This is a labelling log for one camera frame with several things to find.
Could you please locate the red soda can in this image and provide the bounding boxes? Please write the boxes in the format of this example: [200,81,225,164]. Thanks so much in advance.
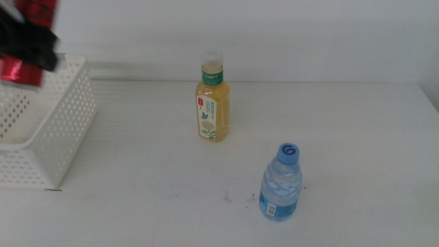
[0,0,59,88]

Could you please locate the white perforated plastic basket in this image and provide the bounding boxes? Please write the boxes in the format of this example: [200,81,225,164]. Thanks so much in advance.
[0,54,97,189]

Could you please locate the yellow tea bottle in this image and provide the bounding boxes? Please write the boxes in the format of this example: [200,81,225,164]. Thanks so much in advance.
[195,49,231,143]

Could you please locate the blue-capped water bottle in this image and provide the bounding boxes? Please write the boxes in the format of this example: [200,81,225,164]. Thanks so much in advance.
[259,142,303,222]

